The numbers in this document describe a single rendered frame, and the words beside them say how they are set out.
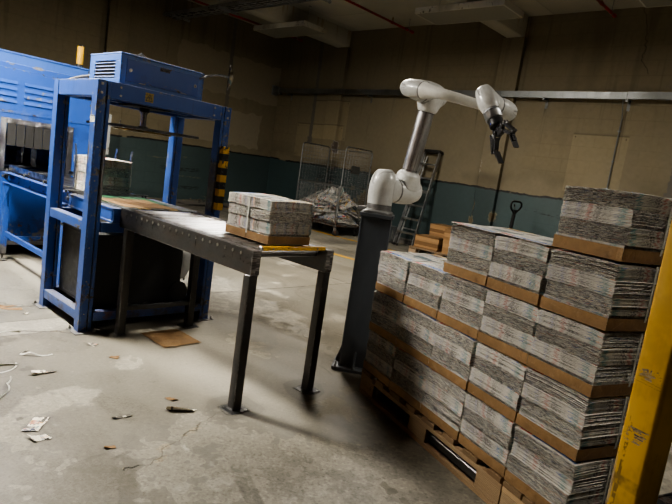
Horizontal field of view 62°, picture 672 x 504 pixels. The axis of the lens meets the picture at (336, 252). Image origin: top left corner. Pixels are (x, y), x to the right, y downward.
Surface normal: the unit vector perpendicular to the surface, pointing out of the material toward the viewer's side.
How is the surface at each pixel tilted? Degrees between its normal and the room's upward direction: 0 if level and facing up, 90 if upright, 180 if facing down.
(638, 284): 90
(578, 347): 90
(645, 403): 90
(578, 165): 90
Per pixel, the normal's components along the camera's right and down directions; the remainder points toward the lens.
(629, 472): -0.89, -0.07
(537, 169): -0.68, 0.00
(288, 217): 0.70, 0.20
